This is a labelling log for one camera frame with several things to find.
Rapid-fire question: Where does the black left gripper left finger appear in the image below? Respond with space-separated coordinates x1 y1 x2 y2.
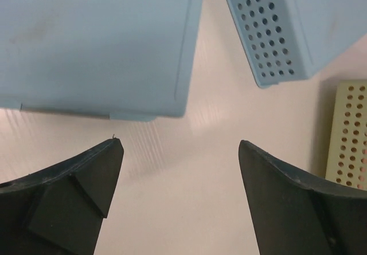
1 138 124 254

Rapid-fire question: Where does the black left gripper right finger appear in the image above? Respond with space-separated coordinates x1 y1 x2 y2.
239 140 366 254

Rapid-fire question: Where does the blue perforated plastic basket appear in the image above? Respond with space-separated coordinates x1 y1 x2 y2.
226 0 366 88

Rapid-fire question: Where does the green plastic basket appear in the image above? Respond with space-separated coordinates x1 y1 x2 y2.
325 80 367 190

